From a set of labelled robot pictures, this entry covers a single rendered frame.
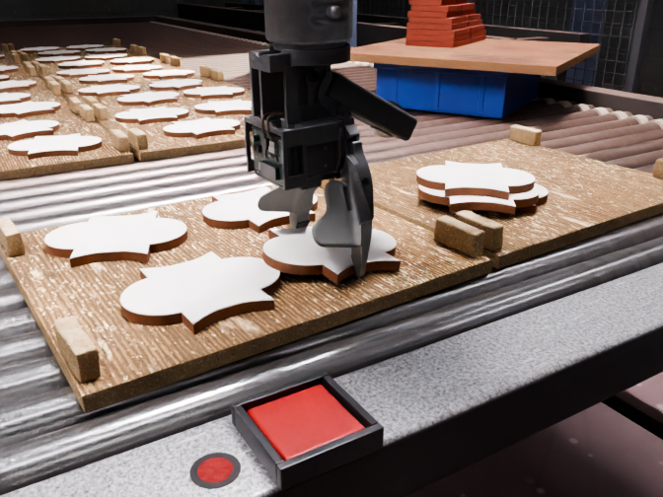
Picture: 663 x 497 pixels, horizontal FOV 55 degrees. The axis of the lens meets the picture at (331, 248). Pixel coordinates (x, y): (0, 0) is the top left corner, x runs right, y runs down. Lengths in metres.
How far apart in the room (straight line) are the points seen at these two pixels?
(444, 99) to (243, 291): 0.97
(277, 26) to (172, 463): 0.34
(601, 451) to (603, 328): 1.38
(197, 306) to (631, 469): 1.56
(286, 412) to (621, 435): 1.68
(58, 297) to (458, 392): 0.36
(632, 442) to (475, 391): 1.56
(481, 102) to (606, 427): 1.07
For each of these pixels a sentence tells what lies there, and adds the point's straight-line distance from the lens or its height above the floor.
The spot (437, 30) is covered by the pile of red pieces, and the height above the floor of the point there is 1.08.
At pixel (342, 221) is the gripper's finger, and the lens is 0.58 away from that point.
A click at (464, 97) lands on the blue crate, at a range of 1.44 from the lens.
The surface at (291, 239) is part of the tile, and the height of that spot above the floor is 0.96.
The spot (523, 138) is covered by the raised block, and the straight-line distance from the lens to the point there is 1.15.
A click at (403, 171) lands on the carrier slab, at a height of 0.94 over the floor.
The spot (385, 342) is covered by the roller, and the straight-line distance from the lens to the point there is 0.55.
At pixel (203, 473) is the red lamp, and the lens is 0.43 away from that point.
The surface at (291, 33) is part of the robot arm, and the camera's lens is 0.55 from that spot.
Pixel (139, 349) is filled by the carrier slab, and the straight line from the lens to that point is 0.52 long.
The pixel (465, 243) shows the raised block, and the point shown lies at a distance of 0.67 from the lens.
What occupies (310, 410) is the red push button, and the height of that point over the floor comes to 0.93.
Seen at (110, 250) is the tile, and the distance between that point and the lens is 0.68.
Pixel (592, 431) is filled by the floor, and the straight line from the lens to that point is 2.05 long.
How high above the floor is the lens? 1.20
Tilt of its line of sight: 23 degrees down
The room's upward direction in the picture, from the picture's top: straight up
